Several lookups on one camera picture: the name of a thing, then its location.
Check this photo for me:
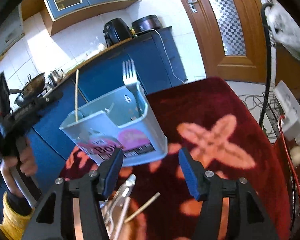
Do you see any silver fork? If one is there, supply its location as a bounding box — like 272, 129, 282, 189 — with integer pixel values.
122, 59, 142, 117

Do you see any blue kitchen cabinet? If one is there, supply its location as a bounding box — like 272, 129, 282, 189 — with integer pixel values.
27, 27, 186, 193

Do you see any dark rice cooker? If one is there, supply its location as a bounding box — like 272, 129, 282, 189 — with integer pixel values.
132, 15, 162, 34

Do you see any white power strip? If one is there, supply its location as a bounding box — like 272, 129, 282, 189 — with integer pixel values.
274, 81, 300, 146

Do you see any wooden door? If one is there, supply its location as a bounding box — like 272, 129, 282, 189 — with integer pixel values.
181, 0, 271, 83

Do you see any black wok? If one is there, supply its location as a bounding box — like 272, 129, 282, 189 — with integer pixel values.
9, 73, 45, 107

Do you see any steel kettle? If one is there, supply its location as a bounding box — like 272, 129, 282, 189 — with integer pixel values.
48, 69, 64, 87

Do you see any red floral plush cloth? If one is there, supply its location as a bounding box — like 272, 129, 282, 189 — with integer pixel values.
58, 76, 300, 240

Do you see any light blue utensil box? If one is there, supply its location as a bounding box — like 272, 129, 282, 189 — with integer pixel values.
59, 82, 168, 167

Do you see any clear handled utensil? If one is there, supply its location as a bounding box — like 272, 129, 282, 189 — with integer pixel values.
102, 174, 136, 239

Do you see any left hand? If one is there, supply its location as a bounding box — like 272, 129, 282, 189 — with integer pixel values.
0, 138, 38, 198

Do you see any black air fryer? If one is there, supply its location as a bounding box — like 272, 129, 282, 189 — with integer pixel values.
103, 18, 134, 47

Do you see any wooden chopstick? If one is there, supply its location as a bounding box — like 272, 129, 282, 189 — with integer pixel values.
124, 192, 161, 223
75, 69, 79, 122

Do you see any wooden chopstick on cloth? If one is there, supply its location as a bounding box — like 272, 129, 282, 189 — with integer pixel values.
124, 192, 161, 223

